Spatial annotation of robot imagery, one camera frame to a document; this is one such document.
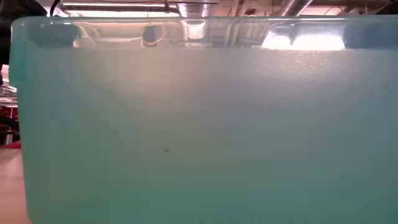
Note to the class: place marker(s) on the ceiling light fixture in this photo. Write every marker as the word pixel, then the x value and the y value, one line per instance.
pixel 118 12

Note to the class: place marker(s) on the red shelving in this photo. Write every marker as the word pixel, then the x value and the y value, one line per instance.
pixel 7 124

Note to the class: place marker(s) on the teal plastic bin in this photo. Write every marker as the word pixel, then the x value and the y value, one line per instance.
pixel 199 124

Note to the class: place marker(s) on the metal ceiling duct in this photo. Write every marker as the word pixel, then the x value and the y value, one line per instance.
pixel 196 7

